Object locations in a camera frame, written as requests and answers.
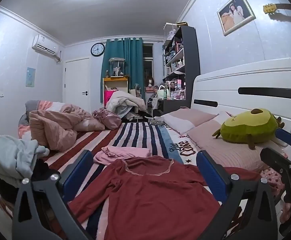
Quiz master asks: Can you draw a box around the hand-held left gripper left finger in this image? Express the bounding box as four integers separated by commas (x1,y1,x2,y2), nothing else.
12,149,94,240

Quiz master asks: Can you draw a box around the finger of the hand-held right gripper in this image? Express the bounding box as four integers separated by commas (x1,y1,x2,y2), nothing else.
275,129,291,155
260,147,291,172

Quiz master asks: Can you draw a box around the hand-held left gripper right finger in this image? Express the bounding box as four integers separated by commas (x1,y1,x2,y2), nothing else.
196,150,278,240

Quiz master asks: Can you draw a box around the red long-sleeve shirt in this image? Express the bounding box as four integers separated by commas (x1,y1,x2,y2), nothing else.
68,155,263,240

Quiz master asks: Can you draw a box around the pink polka-dot cloth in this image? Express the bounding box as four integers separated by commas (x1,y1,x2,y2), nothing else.
260,167,291,223

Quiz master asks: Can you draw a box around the pink ribbed pillow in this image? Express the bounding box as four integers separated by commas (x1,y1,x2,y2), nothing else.
187,119,273,173

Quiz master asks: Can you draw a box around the black garment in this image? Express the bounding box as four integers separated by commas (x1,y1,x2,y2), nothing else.
0,159,61,205

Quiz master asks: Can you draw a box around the green avocado plush toy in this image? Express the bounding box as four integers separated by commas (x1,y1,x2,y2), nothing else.
212,108,285,150

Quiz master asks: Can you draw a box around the pink garment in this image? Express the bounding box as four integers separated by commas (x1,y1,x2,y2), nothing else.
93,146,152,165

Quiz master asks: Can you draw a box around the pink quilt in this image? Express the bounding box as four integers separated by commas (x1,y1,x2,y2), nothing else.
18,100,106,152

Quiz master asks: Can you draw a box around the pink and white pillow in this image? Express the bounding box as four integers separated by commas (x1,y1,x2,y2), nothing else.
160,109,217,136

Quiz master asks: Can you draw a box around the striped printed blanket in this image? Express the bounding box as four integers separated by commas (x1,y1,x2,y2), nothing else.
0,121,251,240

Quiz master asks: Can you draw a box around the pale grey-green garment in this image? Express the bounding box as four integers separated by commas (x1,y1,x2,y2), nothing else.
0,134,50,188

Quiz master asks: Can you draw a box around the white bed headboard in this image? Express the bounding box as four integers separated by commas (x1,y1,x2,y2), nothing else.
190,57,291,147

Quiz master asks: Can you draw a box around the beige blanket pile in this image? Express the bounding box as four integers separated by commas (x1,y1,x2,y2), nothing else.
106,90,147,118

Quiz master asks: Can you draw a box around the white door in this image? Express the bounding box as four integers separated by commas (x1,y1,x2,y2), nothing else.
64,58,91,106

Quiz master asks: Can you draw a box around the green bottle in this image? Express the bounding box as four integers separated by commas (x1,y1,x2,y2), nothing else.
158,86,170,100

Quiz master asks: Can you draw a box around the yellow cabinet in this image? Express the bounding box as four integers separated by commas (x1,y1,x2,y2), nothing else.
103,77,129,105

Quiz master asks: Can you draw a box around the mannequin head with wig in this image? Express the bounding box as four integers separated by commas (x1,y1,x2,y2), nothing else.
145,76,156,92

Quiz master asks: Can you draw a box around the glass display case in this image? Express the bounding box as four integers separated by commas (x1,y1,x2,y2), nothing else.
108,57,126,78

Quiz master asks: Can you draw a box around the tall dark shelf unit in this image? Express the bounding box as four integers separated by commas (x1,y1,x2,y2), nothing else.
162,25,201,94

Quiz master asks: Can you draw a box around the window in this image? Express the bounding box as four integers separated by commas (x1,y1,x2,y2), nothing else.
142,43,156,87

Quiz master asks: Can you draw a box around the teal curtain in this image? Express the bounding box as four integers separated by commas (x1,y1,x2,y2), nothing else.
100,37,145,103

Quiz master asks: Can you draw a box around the white air conditioner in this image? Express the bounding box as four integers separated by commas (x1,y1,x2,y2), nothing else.
32,34,62,56

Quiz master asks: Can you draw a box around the yellow guitar headstock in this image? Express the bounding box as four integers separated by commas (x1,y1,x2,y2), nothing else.
263,3,291,14

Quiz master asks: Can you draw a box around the small blue wall poster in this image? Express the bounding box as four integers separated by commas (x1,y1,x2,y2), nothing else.
26,67,36,88

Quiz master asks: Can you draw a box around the round wall clock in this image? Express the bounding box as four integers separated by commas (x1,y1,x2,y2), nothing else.
91,42,106,57

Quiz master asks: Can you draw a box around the framed wall photo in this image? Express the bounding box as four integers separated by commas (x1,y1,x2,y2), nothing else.
217,0,256,36

